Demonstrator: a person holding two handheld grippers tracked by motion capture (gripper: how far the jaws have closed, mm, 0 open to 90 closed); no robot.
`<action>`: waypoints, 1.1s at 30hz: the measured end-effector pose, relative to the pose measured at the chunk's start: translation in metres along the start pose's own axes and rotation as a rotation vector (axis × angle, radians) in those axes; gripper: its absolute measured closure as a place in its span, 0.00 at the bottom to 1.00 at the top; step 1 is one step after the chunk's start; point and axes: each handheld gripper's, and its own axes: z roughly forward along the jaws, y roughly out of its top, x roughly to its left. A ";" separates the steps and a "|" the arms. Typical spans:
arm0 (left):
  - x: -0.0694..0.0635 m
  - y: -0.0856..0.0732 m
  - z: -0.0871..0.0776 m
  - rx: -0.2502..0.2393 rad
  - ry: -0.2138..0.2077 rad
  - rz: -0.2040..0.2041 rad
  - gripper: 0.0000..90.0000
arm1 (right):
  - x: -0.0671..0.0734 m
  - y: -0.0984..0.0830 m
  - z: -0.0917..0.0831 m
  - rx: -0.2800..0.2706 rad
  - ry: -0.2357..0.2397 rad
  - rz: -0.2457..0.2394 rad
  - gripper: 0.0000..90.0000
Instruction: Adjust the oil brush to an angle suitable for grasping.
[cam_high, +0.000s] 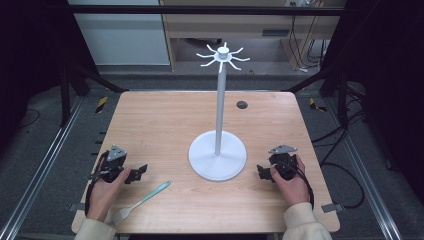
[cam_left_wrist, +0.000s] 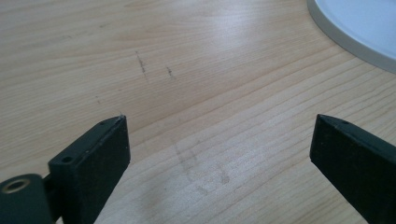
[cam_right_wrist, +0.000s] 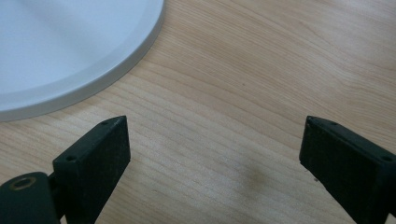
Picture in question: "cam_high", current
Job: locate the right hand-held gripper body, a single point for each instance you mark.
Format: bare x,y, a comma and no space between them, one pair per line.
285,163

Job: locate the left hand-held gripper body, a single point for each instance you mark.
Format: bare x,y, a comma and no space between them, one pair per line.
112,164

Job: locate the person's right hand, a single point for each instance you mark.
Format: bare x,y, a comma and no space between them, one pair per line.
295,191

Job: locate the person's left hand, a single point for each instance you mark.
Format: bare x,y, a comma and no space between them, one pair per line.
101,200

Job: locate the light blue plastic fork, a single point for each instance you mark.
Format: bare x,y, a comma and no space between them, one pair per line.
146,198

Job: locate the white hook rack stand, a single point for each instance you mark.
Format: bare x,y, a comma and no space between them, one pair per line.
218,156

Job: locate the yellow black tape strip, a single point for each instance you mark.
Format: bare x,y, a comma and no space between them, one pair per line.
315,105
101,104

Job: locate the dark round table grommet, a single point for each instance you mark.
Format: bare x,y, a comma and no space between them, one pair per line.
242,105

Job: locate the white cabinet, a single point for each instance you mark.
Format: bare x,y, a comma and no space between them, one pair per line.
123,36

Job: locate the black metal crossbar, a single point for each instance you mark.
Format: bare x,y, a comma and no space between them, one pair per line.
200,10

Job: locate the grey metal table bracket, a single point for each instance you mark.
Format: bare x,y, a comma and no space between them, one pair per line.
76,207
332,208

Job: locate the aluminium floor rail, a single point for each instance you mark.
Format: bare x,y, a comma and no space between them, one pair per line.
366,176
40,173

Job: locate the black metal frame stand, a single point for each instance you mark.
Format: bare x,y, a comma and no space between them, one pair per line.
341,100
65,96

